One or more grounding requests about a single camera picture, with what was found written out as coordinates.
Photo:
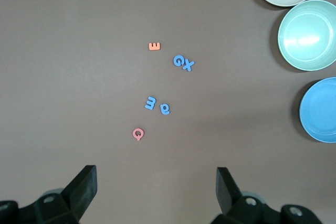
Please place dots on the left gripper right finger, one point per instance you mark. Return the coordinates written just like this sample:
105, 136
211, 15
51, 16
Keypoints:
236, 208

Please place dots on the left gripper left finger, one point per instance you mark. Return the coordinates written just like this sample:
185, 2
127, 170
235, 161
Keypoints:
65, 205

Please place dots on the blue foam letter X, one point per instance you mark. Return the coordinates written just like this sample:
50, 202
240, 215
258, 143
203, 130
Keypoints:
188, 65

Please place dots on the blue foam letter G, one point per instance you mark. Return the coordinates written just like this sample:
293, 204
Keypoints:
175, 61

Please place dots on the pink foam letter Q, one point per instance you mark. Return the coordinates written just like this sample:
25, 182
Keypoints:
138, 138

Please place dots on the blue foam letter a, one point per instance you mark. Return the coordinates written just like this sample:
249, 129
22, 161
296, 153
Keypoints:
165, 113

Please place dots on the blue round plate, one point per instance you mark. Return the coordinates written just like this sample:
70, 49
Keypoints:
320, 111

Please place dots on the brown table mat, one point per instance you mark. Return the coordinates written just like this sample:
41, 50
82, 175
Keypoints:
78, 77

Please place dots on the blue foam letter m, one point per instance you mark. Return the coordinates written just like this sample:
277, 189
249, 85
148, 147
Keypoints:
150, 103

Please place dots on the orange foam letter E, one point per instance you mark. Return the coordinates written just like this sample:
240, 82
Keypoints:
154, 48

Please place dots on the pale green round plate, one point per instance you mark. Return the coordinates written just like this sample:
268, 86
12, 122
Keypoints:
307, 37

